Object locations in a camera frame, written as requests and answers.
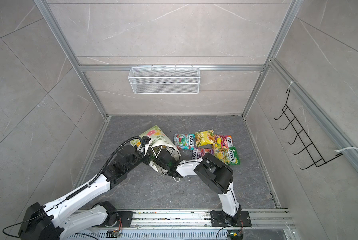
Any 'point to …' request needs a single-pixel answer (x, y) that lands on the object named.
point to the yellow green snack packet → (204, 137)
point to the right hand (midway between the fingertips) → (154, 156)
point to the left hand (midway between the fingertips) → (153, 142)
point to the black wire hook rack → (300, 134)
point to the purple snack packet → (199, 152)
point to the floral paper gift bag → (157, 138)
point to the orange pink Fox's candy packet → (222, 141)
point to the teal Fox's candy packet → (184, 141)
